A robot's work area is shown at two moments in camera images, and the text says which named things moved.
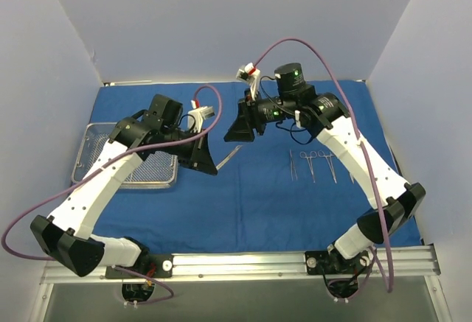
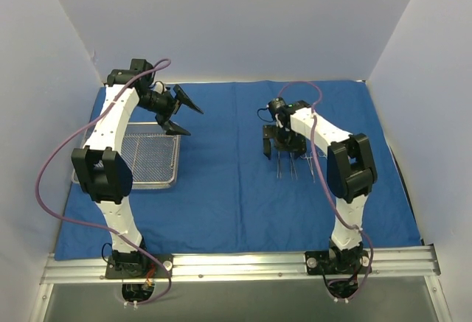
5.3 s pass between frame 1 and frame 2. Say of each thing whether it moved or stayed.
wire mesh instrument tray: stayed
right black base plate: stayed
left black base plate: stayed
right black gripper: moved
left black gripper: moved
